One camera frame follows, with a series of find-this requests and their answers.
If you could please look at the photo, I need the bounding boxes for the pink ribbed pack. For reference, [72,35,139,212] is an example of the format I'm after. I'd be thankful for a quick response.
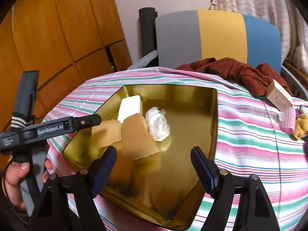
[279,107,296,134]

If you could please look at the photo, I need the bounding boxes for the tan sponge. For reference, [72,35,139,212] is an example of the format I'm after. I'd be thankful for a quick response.
[91,119,122,148]
[122,113,160,161]

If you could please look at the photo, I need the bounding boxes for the striped pink green tablecloth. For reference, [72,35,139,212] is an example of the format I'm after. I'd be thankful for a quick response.
[45,67,307,230]

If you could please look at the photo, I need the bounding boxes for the person's left hand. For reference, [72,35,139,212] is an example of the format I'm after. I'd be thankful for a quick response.
[2,162,30,212]

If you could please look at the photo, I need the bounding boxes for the white plastic bundle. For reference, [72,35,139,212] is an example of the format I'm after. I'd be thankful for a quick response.
[145,107,170,142]

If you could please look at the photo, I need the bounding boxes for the black rolled mat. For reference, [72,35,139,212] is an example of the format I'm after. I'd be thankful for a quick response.
[139,7,157,56]

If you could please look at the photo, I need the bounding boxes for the dark red cloth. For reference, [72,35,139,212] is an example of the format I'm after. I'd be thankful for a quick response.
[177,57,292,97]

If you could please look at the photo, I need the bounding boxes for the gold metal tin tray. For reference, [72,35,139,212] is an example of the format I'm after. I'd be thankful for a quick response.
[62,84,218,231]

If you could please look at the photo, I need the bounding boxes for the beige cardboard box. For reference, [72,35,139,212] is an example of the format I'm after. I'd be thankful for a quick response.
[266,79,293,111]

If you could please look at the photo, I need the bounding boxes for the white foam block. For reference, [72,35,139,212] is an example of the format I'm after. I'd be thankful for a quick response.
[117,95,142,124]

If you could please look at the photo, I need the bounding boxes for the patterned pink curtain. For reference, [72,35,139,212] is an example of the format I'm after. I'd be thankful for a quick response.
[210,0,307,74]

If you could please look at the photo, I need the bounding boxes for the wooden wardrobe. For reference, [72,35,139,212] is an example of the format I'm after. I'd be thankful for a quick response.
[0,0,133,169]

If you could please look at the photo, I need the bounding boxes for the yellow knitted toy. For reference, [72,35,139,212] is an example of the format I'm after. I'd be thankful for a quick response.
[293,113,308,140]

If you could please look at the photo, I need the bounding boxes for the grey yellow blue chair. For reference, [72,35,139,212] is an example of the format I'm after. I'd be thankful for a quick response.
[127,9,308,99]

